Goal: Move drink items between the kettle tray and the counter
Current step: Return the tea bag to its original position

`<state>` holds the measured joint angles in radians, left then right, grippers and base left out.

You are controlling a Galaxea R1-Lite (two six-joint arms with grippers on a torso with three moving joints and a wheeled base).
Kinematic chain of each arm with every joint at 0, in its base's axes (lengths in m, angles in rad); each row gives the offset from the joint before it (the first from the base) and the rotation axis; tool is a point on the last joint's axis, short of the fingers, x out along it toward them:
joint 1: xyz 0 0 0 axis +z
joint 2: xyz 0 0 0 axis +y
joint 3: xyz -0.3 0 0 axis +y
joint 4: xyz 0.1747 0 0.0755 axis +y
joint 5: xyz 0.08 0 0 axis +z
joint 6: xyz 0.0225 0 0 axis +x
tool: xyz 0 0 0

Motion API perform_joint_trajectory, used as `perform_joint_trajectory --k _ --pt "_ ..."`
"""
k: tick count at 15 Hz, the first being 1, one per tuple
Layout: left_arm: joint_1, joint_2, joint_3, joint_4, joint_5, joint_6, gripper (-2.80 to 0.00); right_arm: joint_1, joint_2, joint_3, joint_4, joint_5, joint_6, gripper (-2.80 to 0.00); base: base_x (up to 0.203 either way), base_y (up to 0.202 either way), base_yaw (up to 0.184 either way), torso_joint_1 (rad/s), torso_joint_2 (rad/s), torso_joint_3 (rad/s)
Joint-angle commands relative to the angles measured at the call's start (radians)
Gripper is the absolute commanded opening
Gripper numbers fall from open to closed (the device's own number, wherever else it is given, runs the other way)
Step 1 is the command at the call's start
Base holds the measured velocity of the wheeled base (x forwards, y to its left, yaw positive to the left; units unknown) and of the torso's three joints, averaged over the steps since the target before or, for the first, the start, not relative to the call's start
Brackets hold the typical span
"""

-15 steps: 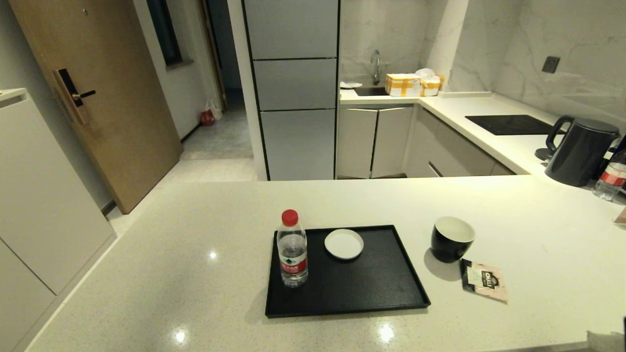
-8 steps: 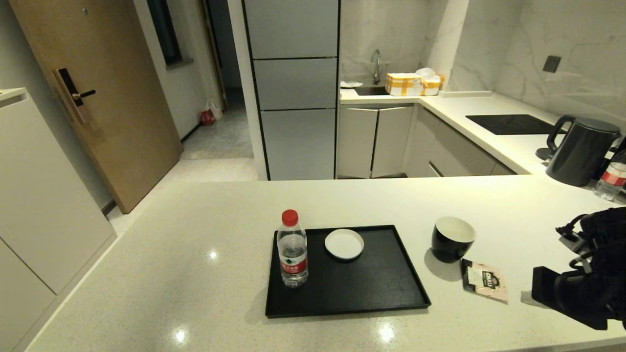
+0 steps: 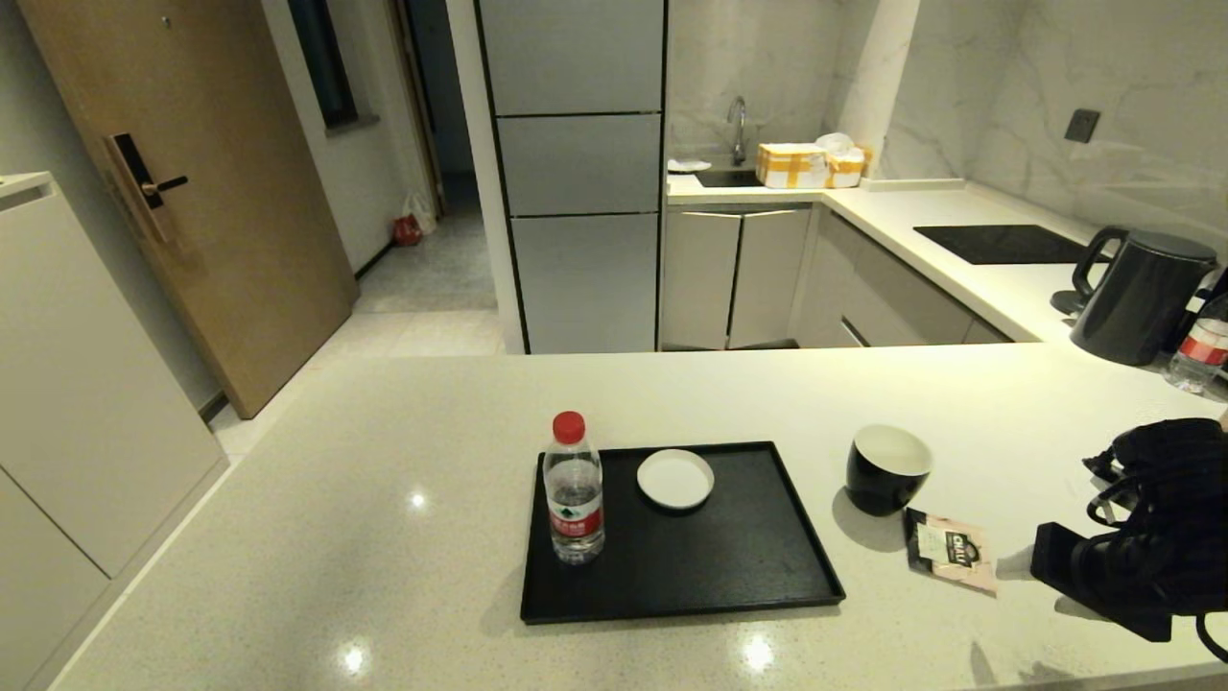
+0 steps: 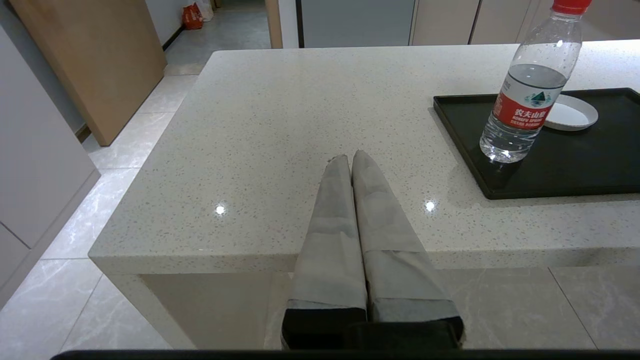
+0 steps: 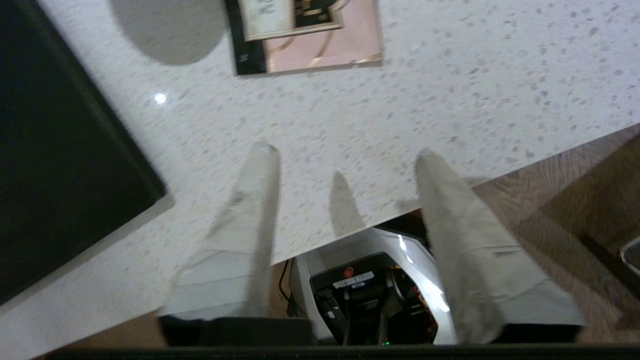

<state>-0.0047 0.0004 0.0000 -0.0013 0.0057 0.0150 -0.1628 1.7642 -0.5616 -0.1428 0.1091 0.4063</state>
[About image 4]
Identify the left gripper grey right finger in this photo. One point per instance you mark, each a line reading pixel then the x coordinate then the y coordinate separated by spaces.
pixel 395 260

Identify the tall grey refrigerator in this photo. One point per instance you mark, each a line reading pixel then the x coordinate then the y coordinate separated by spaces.
pixel 355 22

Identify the white tall cabinet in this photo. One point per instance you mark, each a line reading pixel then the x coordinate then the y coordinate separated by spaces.
pixel 35 165

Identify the clear water bottle red label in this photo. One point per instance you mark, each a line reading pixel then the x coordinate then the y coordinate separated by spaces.
pixel 530 100

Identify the wooden entrance door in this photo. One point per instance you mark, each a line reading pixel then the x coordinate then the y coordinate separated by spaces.
pixel 100 65

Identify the grey lower kitchen cabinet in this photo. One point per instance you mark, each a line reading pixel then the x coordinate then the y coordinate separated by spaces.
pixel 612 20

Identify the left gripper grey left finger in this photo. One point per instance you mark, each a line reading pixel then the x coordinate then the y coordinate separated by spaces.
pixel 330 250

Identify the black rectangular serving tray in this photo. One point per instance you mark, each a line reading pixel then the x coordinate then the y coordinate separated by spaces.
pixel 575 165

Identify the round white coaster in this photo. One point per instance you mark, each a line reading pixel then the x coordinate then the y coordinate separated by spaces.
pixel 575 114

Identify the grey sink cabinet door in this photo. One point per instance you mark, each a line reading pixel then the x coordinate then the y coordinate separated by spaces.
pixel 500 22
pixel 442 22

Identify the red bag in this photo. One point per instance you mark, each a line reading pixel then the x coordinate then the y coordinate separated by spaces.
pixel 192 16

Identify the white plastic bag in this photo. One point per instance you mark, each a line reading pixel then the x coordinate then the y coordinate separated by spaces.
pixel 205 9

